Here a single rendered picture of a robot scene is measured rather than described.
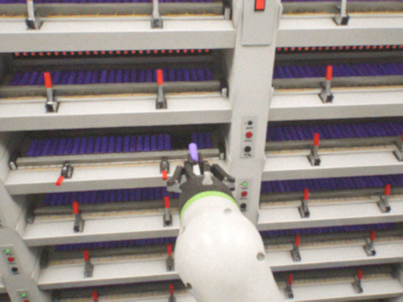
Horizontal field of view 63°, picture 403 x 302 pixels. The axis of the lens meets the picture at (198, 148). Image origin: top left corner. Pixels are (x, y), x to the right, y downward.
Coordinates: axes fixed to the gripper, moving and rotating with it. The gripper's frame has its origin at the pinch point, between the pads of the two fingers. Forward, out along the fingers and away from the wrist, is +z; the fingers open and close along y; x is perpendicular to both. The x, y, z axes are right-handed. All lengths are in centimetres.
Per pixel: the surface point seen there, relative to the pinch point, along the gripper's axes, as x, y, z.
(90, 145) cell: 1.5, 28.5, 24.5
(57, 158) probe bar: 3.5, 36.8, 20.1
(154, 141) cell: 1.0, 10.2, 25.3
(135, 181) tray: 10.0, 15.6, 16.5
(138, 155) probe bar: 3.6, 14.6, 19.9
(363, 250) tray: 44, -61, 26
